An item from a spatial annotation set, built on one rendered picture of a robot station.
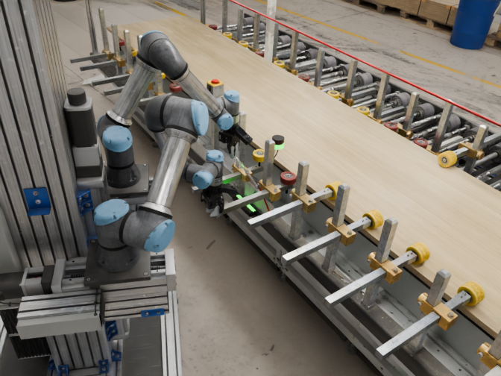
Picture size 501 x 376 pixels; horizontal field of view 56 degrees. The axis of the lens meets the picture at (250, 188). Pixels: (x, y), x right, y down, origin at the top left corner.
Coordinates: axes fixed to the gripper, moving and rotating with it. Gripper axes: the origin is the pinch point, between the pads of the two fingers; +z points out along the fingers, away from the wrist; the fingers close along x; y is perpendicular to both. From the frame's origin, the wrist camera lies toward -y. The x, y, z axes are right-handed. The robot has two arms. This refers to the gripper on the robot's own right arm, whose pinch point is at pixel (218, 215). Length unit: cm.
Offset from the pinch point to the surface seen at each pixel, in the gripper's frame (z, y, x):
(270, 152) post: -24.8, -30.2, -2.2
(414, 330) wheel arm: -14, -16, 101
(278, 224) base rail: 11.9, -30.3, 9.7
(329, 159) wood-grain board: -9, -71, -1
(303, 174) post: -26.7, -29.6, 22.9
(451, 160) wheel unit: -15, -120, 39
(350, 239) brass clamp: -13, -31, 55
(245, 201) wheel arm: -3.9, -14.8, 1.5
